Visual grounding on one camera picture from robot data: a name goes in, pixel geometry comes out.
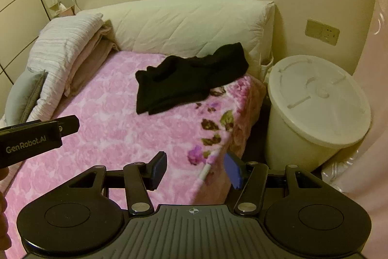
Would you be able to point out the beige wall socket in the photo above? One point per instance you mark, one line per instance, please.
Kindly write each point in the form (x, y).
(322, 32)

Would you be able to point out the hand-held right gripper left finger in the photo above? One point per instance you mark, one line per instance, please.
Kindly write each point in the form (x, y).
(159, 167)

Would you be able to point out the cream wardrobe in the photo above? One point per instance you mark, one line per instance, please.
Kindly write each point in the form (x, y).
(18, 4)

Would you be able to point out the beige folded sheet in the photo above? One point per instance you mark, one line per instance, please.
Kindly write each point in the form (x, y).
(94, 58)

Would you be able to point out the pink floral blanket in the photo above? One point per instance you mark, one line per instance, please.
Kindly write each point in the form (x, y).
(106, 125)

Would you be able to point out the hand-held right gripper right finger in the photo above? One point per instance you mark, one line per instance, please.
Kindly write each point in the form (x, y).
(232, 169)

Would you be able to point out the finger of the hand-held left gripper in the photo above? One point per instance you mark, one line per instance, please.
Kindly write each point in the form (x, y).
(69, 125)

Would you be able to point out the grey pillow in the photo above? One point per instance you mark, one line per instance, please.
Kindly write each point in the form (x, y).
(24, 95)

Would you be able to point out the white lidded bucket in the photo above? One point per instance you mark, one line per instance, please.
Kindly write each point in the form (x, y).
(315, 125)

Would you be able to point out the white striped quilt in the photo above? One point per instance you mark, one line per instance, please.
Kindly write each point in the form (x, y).
(63, 46)

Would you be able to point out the person's left hand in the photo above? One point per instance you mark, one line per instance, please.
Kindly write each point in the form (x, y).
(3, 216)

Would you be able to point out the black pants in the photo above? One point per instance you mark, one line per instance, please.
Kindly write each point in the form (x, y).
(182, 80)

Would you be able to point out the large white pillow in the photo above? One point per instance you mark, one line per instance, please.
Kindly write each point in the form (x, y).
(188, 25)

